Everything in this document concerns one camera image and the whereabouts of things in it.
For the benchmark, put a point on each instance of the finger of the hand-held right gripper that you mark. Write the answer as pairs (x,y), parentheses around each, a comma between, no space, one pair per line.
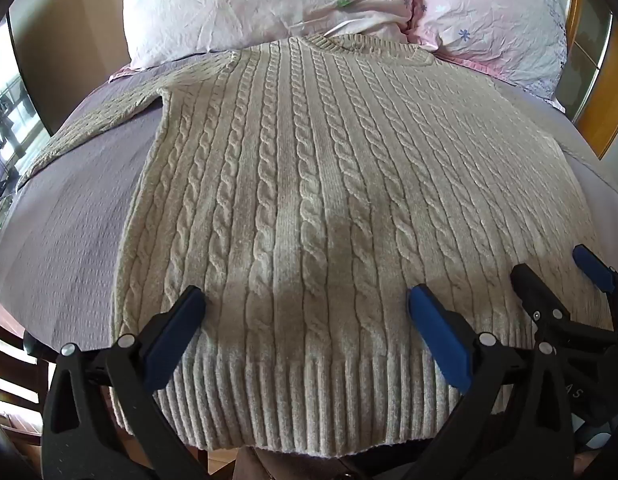
(536,287)
(595,266)

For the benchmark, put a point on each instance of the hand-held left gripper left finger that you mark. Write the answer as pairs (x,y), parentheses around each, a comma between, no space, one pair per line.
(165,342)

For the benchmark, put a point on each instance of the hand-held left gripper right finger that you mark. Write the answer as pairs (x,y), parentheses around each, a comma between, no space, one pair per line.
(441,332)

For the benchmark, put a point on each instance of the lilac bed sheet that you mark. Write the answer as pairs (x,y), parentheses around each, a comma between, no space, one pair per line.
(74,220)

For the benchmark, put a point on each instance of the window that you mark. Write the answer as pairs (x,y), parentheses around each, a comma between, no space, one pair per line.
(9,130)

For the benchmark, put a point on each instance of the pink floral pillow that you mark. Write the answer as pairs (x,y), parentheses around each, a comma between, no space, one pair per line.
(494,20)
(249,5)

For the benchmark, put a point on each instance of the brown headboard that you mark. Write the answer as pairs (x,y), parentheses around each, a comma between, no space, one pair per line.
(64,60)

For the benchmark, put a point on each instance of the wooden door frame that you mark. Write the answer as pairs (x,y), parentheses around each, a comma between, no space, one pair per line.
(596,60)

